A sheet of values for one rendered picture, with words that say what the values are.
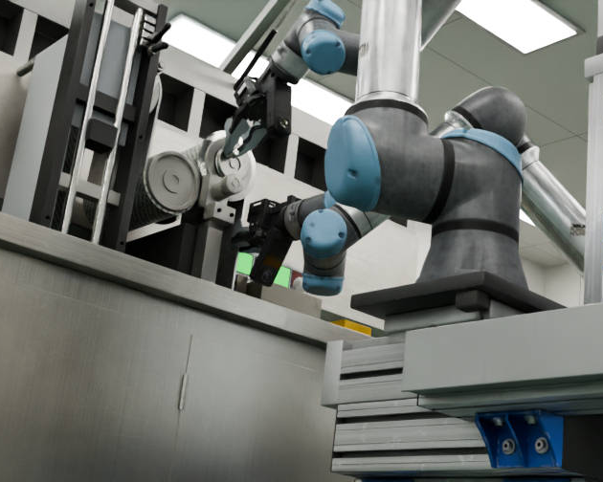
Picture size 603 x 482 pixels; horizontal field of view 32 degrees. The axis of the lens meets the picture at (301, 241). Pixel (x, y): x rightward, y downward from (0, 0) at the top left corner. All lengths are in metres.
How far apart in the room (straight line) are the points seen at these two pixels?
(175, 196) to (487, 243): 0.87
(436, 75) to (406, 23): 3.48
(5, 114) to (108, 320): 0.79
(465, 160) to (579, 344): 0.42
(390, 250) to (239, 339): 1.20
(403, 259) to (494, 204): 1.56
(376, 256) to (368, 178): 1.53
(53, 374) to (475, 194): 0.66
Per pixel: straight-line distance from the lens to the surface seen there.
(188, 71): 2.58
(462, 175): 1.37
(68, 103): 1.82
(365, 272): 2.81
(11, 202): 2.10
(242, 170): 2.14
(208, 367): 1.71
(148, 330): 1.65
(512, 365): 1.07
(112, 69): 1.93
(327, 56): 1.90
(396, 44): 1.45
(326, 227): 1.72
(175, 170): 2.06
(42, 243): 1.55
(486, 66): 4.86
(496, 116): 1.84
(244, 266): 2.53
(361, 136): 1.33
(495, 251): 1.34
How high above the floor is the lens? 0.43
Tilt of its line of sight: 19 degrees up
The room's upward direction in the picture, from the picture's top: 7 degrees clockwise
